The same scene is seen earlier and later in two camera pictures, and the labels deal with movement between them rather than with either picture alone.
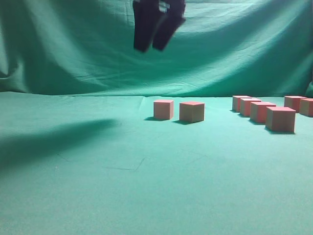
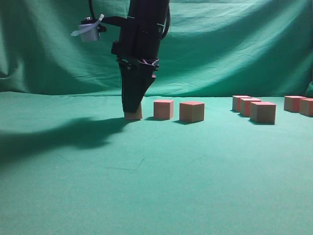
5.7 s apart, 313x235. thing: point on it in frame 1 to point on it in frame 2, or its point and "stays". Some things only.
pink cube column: (191, 111) stays
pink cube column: (163, 109) stays
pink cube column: (280, 119) to (135, 115)
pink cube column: (306, 106) stays
